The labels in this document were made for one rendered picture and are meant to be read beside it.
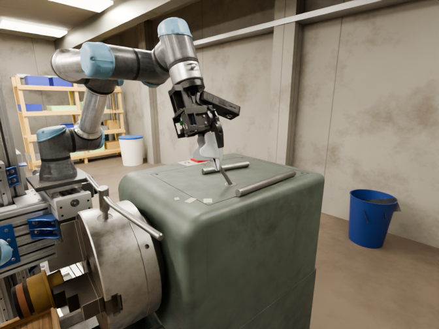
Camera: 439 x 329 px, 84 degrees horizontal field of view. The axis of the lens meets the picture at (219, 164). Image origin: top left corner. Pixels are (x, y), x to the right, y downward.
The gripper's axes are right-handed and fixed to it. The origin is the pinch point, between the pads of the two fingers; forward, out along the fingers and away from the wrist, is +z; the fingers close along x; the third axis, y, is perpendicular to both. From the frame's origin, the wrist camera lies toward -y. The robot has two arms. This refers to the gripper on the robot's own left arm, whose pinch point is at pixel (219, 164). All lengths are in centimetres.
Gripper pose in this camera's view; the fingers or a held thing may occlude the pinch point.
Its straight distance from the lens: 59.3
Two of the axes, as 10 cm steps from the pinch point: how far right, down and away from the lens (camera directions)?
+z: 2.7, 9.6, -0.1
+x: 5.3, -1.6, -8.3
